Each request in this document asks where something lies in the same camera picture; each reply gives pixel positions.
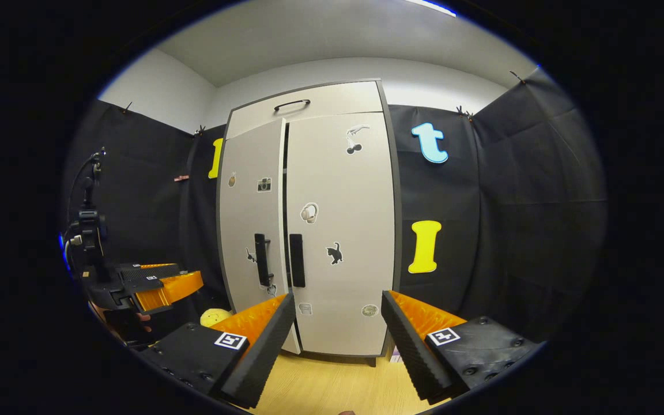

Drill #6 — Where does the beige cabinet drawer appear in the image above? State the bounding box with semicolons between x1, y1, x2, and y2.
225;81;384;140

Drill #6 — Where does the white shoe cabinet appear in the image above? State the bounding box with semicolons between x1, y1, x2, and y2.
216;78;403;368

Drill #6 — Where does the long ceiling light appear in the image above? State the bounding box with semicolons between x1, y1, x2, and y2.
404;0;458;18

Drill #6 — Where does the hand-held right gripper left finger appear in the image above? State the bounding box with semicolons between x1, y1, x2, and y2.
139;293;297;409

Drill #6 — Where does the white shoe cabinet door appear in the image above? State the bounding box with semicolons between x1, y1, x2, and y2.
218;118;301;355
285;111;397;357

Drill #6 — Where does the black backdrop cloth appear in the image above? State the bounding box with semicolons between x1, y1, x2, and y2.
60;68;608;346

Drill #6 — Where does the black door handle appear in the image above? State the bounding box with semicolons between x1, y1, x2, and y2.
254;233;272;288
289;233;307;288

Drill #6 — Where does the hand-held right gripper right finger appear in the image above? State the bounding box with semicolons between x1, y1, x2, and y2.
381;290;546;404

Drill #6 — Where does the yellow plush toy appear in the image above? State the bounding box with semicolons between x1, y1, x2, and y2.
200;308;233;329

